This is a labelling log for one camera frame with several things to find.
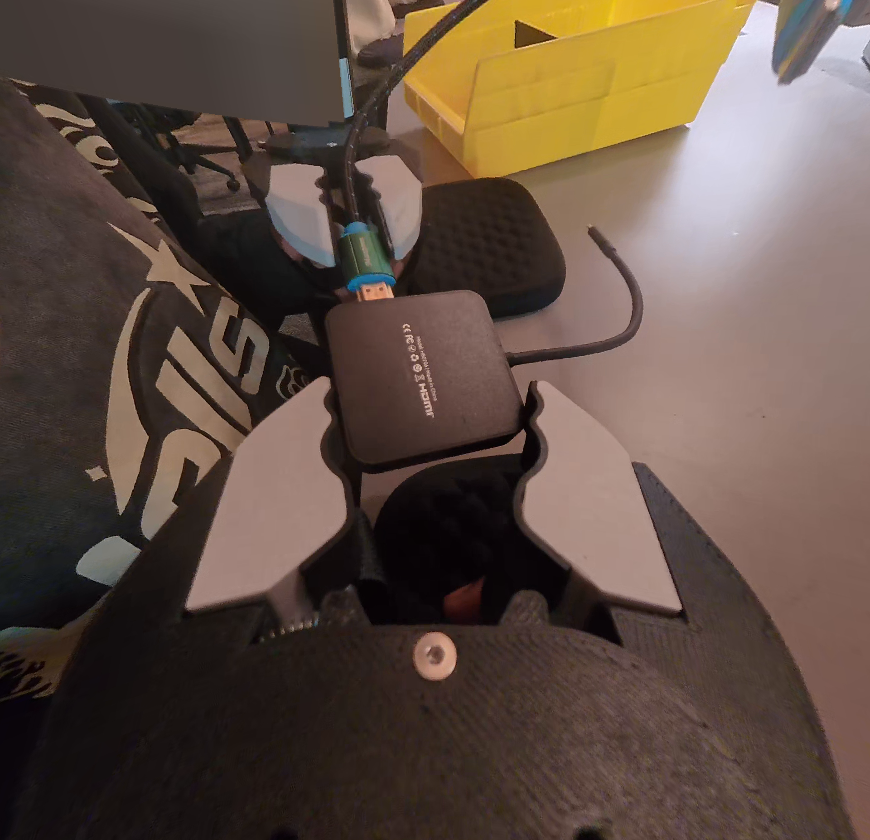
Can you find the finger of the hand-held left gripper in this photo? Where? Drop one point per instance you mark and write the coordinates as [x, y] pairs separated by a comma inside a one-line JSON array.
[[401, 201], [296, 207]]

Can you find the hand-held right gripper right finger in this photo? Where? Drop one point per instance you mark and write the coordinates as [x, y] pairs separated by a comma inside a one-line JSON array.
[[598, 513]]

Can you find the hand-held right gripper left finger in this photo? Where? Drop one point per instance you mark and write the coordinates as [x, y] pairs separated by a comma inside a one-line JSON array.
[[272, 507]]

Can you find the black adapter hub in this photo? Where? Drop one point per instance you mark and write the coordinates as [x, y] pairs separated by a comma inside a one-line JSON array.
[[421, 377]]

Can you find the black cushioned pad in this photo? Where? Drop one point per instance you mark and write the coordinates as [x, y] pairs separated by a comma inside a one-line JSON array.
[[435, 534], [489, 241]]

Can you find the black office chair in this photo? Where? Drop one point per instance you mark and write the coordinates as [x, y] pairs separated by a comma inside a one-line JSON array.
[[183, 145]]

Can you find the yellow plastic bin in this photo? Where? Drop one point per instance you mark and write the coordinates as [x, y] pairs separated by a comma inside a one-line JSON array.
[[557, 105]]

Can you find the dark printed shirt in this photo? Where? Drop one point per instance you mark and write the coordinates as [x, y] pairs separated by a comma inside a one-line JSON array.
[[68, 377]]

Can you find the blue and yellow object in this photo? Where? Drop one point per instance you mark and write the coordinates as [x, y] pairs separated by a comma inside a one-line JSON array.
[[809, 24]]

